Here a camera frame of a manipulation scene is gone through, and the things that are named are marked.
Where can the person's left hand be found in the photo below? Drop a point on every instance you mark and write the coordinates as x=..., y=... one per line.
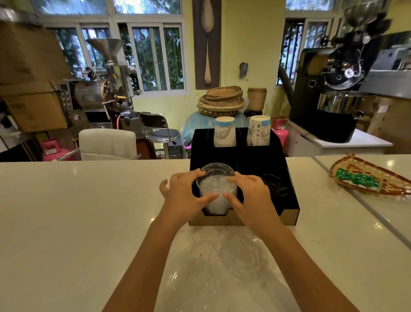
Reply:
x=179, y=199

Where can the person's right hand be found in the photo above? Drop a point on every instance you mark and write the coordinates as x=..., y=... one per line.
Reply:
x=255, y=205

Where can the person's left little finger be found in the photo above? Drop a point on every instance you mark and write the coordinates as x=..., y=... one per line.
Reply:
x=163, y=188

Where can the person's right thumb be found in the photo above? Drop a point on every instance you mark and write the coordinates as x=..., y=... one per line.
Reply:
x=231, y=202

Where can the person's left thumb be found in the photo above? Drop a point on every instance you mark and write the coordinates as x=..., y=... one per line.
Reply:
x=207, y=201

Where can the stack of clear plastic lids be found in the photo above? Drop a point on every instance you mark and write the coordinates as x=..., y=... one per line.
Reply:
x=216, y=189

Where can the person's right forearm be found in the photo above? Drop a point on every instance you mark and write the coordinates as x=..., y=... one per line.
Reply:
x=305, y=273

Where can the person's left forearm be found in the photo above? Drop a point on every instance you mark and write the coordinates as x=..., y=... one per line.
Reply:
x=144, y=270

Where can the black cardboard cup organizer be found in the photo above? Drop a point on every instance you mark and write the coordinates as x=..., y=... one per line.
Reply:
x=257, y=160

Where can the black bar stool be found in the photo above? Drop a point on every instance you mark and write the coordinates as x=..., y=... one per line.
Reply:
x=162, y=133

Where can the stack of printed paper cups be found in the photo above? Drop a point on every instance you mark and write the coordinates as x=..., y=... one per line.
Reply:
x=224, y=131
x=258, y=130

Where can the white padded chair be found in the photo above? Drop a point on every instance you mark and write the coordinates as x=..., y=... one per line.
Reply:
x=107, y=144

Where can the clear plastic bag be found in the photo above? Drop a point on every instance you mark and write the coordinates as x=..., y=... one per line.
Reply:
x=224, y=273

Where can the blue cloth cover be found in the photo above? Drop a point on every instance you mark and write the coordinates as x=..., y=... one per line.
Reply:
x=199, y=123

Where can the pink gas cylinder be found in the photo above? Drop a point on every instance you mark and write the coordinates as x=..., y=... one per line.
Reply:
x=53, y=149
x=281, y=128

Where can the stack of woven flat baskets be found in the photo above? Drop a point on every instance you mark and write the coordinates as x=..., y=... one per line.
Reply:
x=221, y=101

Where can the tall woven basket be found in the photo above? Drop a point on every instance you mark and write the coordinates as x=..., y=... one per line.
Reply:
x=257, y=99

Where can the silver coffee roaster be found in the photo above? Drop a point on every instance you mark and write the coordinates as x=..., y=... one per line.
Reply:
x=96, y=90

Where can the white cabinet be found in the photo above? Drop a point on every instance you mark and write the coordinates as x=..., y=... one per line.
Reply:
x=337, y=146

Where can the green packet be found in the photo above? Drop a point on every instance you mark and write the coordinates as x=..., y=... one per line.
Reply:
x=356, y=178

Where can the wide white-framed window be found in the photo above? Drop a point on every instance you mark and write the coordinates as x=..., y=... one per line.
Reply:
x=147, y=54

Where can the black coffee roaster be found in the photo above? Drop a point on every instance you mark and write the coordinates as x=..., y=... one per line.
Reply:
x=334, y=96

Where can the small cardboard box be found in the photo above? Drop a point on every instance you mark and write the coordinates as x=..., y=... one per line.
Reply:
x=35, y=107

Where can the woven bamboo tray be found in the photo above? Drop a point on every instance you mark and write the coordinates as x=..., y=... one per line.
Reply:
x=385, y=180

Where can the narrow white-framed window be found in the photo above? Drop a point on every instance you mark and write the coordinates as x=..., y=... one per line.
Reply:
x=295, y=45

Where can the brown cardboard boxes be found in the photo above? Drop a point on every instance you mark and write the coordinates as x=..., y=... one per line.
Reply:
x=388, y=122

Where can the large cardboard box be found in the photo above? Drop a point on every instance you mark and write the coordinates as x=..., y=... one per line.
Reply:
x=29, y=54

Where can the stainless steel machine housing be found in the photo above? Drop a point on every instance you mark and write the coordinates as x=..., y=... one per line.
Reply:
x=390, y=77

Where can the grey wall lamp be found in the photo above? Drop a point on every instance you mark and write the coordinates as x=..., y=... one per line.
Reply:
x=243, y=69

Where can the dark wall picture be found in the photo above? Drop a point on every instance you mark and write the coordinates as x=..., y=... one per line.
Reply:
x=207, y=45

